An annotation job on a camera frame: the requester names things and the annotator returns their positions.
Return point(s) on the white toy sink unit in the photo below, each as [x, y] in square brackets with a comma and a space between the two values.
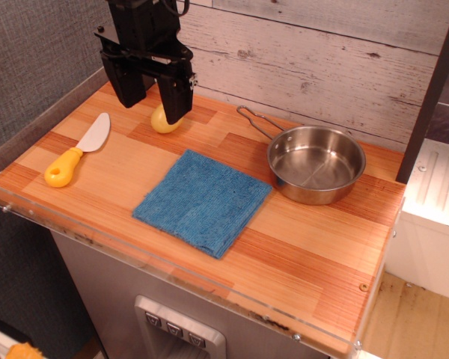
[419, 247]

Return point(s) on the orange yellow object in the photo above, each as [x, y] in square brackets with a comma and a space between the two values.
[23, 351]

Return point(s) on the silver dispenser button panel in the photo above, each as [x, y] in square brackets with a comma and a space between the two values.
[168, 333]

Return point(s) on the clear acrylic edge guard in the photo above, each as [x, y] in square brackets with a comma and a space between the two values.
[297, 269]

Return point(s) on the blue folded towel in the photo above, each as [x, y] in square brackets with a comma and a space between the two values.
[203, 202]

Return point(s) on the dark grey right post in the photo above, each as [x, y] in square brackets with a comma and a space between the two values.
[434, 91]

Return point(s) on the yellow handled toy knife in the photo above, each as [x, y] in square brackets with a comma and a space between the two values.
[61, 171]

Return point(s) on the stainless steel saucepan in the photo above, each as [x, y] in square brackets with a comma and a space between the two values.
[313, 165]

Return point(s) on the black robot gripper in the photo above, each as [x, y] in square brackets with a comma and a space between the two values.
[142, 41]

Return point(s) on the grey toy fridge cabinet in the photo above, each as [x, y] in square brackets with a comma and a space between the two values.
[108, 286]

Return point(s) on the yellow toy potato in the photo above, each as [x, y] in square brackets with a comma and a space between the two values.
[159, 123]

